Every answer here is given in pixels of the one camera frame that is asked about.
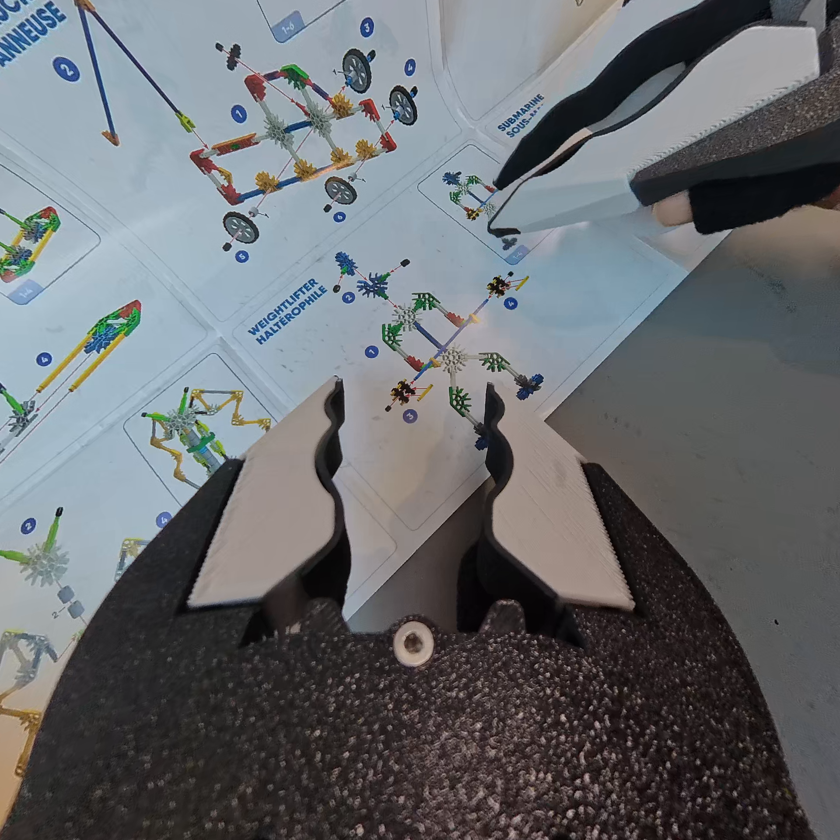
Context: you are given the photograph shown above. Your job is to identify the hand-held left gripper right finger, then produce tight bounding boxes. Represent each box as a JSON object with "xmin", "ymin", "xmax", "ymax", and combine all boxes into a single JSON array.
[{"xmin": 460, "ymin": 384, "xmax": 637, "ymax": 620}]

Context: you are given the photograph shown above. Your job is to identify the person's right hand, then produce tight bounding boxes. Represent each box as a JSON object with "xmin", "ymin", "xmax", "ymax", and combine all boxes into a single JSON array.
[{"xmin": 653, "ymin": 192, "xmax": 698, "ymax": 228}]

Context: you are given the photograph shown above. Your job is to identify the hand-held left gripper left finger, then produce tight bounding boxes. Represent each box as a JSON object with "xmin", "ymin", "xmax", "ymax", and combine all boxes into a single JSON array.
[{"xmin": 188, "ymin": 378, "xmax": 350, "ymax": 620}]

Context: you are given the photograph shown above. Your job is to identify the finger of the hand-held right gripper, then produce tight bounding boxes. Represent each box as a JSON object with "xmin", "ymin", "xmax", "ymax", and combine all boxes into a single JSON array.
[
  {"xmin": 494, "ymin": 0, "xmax": 817, "ymax": 194},
  {"xmin": 489, "ymin": 23, "xmax": 823, "ymax": 240}
]

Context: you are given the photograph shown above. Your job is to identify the grey desk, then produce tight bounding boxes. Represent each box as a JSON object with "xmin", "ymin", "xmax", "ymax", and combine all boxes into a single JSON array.
[{"xmin": 348, "ymin": 197, "xmax": 840, "ymax": 840}]

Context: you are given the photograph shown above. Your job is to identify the toy instruction poster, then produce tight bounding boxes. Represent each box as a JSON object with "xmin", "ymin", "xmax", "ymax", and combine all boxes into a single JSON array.
[{"xmin": 0, "ymin": 0, "xmax": 729, "ymax": 788}]

